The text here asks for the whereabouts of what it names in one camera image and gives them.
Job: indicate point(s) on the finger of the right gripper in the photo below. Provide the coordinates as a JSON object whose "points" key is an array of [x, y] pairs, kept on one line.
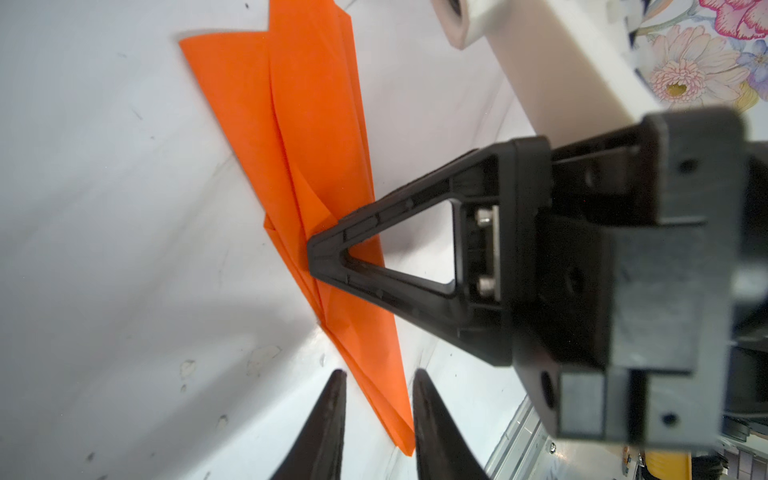
{"points": [[453, 252]]}

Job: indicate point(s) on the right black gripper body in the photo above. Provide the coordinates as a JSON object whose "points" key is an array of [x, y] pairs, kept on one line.
{"points": [[627, 253]]}

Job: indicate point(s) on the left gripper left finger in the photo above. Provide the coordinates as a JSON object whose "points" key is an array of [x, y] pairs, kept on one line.
{"points": [[318, 450]]}

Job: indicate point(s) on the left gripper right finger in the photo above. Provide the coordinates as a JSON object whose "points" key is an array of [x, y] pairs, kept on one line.
{"points": [[441, 451]]}

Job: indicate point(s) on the orange square paper sheet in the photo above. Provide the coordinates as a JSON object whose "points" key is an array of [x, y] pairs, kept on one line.
{"points": [[288, 101]]}

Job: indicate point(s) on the aluminium front rail frame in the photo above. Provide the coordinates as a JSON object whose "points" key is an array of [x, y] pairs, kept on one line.
{"points": [[525, 449]]}

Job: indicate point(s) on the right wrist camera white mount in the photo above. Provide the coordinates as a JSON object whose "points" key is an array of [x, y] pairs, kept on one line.
{"points": [[570, 63]]}

